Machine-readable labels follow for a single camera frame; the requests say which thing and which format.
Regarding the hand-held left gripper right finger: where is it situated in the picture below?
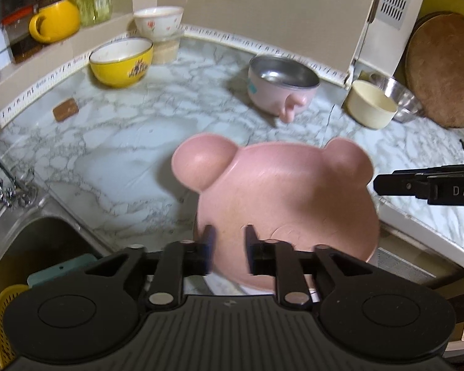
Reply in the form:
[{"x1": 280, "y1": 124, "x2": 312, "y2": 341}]
[{"x1": 244, "y1": 224, "x2": 376, "y2": 307}]

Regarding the round wooden cutting board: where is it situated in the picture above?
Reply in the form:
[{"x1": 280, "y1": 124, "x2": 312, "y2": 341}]
[{"x1": 405, "y1": 12, "x2": 464, "y2": 129}]

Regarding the stainless steel bowl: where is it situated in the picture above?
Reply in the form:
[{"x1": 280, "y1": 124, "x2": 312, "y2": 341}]
[{"x1": 371, "y1": 73, "x2": 425, "y2": 123}]

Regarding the small brown block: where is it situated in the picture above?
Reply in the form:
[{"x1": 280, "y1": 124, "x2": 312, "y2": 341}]
[{"x1": 53, "y1": 97, "x2": 80, "y2": 122}]

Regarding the yellow bowl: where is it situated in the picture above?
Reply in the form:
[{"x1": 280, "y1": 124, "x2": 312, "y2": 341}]
[{"x1": 88, "y1": 37, "x2": 154, "y2": 89}]

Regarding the stainless steel sink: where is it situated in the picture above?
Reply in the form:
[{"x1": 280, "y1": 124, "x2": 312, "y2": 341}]
[{"x1": 0, "y1": 196, "x2": 114, "y2": 371}]

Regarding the white patterned edge tape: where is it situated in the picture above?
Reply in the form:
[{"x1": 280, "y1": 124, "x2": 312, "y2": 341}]
[{"x1": 0, "y1": 22, "x2": 353, "y2": 125}]

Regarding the yellow perforated basket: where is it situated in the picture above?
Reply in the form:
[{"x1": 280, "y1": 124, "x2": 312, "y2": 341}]
[{"x1": 0, "y1": 284, "x2": 30, "y2": 370}]

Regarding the pink pot with steel lining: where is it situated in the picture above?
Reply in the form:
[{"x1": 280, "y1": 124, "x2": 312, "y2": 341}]
[{"x1": 247, "y1": 54, "x2": 320, "y2": 123}]

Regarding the yellow mug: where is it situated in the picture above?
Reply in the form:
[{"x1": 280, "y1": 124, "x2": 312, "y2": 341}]
[{"x1": 28, "y1": 0, "x2": 81, "y2": 43}]

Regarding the pink bear-shaped plate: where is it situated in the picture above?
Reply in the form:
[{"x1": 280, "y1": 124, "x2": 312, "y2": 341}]
[{"x1": 171, "y1": 132, "x2": 380, "y2": 290}]

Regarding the cream bowl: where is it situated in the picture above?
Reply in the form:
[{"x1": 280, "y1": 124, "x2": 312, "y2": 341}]
[{"x1": 345, "y1": 79, "x2": 398, "y2": 130}]

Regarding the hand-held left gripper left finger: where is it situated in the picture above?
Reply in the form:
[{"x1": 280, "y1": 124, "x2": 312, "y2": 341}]
[{"x1": 83, "y1": 224, "x2": 217, "y2": 310}]

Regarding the teal plastic item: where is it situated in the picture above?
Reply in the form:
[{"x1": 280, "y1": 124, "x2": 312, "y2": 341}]
[{"x1": 27, "y1": 254, "x2": 98, "y2": 287}]

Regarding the white floral bowl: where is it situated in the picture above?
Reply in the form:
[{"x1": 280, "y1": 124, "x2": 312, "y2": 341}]
[{"x1": 133, "y1": 5, "x2": 185, "y2": 42}]

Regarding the clear glass container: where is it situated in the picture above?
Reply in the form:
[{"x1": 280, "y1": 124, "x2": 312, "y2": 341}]
[{"x1": 152, "y1": 34, "x2": 183, "y2": 65}]

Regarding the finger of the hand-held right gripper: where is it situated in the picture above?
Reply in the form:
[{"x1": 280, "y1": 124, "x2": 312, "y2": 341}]
[{"x1": 373, "y1": 164, "x2": 464, "y2": 200}]

